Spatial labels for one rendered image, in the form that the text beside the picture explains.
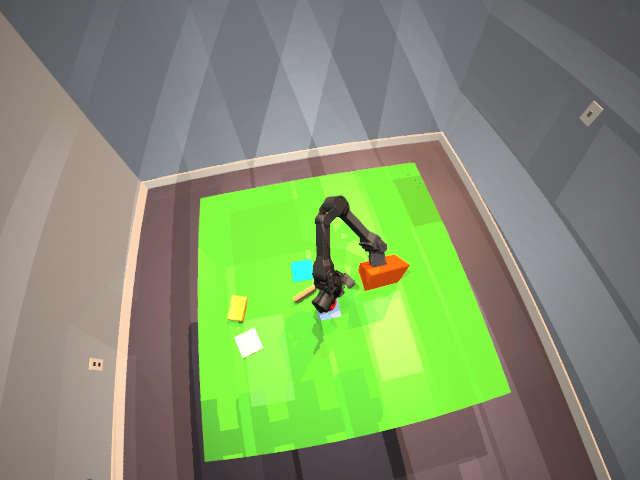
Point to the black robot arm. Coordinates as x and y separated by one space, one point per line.
326 279

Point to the yellow rectangular block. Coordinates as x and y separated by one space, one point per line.
237 308

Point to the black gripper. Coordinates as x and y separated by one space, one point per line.
348 281

